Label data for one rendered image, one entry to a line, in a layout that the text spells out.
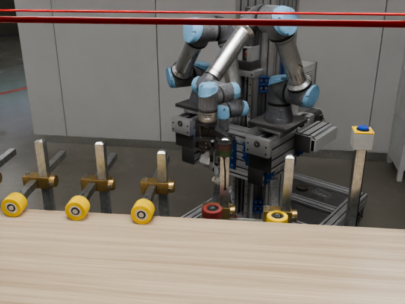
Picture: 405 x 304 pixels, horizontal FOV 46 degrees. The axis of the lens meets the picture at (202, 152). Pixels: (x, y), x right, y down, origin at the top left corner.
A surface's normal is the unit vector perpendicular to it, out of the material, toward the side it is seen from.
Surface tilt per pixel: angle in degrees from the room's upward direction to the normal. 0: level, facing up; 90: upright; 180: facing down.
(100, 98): 90
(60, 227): 0
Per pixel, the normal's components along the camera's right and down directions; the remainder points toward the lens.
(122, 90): -0.15, 0.38
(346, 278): 0.00, -0.92
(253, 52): 0.78, 0.24
